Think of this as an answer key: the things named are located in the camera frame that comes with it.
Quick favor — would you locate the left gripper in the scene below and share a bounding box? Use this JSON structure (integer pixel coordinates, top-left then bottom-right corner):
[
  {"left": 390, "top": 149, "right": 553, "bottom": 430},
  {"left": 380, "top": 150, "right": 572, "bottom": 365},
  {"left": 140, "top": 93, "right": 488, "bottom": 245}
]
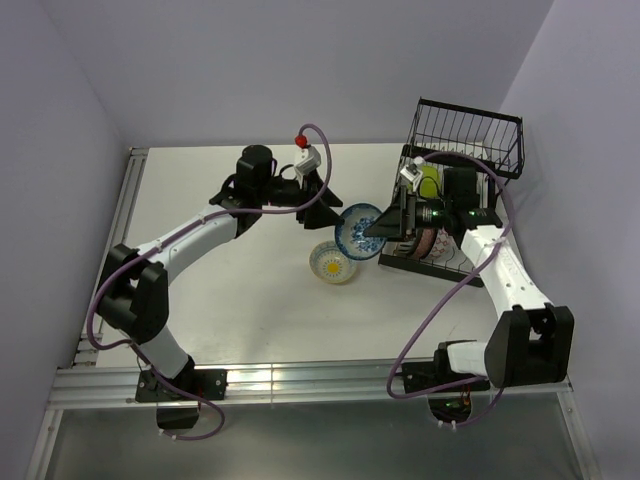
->
[{"left": 257, "top": 169, "right": 344, "bottom": 230}]

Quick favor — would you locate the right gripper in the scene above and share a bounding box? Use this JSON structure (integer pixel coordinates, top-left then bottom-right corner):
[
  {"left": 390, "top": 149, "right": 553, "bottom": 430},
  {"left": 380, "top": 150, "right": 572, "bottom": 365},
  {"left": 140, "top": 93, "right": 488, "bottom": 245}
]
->
[{"left": 364, "top": 184, "right": 453, "bottom": 242}]

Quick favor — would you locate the blue floral bowl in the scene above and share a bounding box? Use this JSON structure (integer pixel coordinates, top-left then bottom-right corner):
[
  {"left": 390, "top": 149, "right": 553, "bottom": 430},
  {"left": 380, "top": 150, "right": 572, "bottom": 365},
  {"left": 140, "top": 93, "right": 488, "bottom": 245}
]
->
[{"left": 334, "top": 203, "right": 386, "bottom": 261}]

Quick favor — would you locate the leaf pattern bowl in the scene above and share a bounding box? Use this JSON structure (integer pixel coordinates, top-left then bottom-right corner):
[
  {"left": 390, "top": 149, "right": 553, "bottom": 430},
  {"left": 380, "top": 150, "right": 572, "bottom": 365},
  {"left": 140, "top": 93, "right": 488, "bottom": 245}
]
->
[{"left": 411, "top": 229, "right": 438, "bottom": 260}]

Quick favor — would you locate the yellow daisy bowl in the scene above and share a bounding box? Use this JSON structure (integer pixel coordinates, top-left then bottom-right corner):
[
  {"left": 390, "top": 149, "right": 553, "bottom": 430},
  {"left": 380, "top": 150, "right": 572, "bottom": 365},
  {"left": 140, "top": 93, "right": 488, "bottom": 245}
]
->
[{"left": 309, "top": 241, "right": 357, "bottom": 285}]

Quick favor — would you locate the green square bowl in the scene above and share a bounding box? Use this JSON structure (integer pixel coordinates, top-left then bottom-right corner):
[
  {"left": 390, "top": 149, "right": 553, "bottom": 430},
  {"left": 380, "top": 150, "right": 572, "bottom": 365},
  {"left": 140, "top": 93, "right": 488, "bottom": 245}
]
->
[{"left": 413, "top": 165, "right": 441, "bottom": 199}]

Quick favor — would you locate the blue triangle pattern bowl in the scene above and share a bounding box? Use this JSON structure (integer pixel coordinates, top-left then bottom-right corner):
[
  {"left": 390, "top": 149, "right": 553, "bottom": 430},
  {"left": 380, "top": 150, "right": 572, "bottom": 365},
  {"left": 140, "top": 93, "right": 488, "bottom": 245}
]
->
[{"left": 426, "top": 229, "right": 457, "bottom": 262}]

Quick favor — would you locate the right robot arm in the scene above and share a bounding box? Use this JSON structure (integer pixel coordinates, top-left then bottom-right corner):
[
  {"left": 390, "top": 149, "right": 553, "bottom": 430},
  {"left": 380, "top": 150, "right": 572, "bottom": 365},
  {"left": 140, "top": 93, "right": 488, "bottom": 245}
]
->
[{"left": 391, "top": 167, "right": 574, "bottom": 398}]

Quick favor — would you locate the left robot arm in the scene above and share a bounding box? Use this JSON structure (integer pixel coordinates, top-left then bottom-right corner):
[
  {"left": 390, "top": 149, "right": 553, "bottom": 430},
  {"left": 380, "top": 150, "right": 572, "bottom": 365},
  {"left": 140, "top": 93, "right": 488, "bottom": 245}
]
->
[{"left": 94, "top": 135, "right": 342, "bottom": 399}]

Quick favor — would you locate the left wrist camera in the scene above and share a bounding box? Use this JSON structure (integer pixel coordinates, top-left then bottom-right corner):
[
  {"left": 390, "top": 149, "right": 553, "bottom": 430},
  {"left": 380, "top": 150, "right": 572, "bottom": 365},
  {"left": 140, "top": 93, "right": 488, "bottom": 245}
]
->
[{"left": 293, "top": 134, "right": 321, "bottom": 178}]

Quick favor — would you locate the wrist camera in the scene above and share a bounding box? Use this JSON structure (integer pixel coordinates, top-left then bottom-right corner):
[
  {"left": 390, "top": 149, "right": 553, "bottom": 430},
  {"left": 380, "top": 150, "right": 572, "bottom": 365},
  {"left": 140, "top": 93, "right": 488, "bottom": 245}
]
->
[
  {"left": 293, "top": 134, "right": 321, "bottom": 178},
  {"left": 399, "top": 156, "right": 426, "bottom": 192}
]

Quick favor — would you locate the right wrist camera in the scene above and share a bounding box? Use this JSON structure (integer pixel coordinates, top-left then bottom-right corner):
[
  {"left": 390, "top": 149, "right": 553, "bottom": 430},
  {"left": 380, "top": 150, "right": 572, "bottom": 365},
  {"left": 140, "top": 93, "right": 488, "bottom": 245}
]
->
[{"left": 399, "top": 156, "right": 426, "bottom": 192}]

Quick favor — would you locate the black wire dish rack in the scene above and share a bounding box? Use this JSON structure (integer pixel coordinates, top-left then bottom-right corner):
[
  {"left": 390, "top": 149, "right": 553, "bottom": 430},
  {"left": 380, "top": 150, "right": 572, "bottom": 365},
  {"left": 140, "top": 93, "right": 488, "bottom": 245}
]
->
[{"left": 373, "top": 99, "right": 525, "bottom": 282}]

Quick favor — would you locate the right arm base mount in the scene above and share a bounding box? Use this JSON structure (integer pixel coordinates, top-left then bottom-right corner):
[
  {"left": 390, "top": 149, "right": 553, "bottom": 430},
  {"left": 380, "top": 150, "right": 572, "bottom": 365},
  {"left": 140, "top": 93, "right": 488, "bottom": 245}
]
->
[{"left": 394, "top": 360, "right": 491, "bottom": 427}]

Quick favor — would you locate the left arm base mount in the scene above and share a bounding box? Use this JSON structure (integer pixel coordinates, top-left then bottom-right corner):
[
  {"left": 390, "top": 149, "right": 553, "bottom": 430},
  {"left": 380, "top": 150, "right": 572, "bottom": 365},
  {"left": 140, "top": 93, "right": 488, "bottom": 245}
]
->
[{"left": 134, "top": 368, "right": 228, "bottom": 436}]

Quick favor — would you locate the aluminium frame rail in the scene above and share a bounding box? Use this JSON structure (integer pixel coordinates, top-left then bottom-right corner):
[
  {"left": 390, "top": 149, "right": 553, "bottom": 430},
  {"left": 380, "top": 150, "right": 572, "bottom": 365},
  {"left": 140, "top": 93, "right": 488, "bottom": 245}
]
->
[{"left": 29, "top": 145, "right": 601, "bottom": 480}]

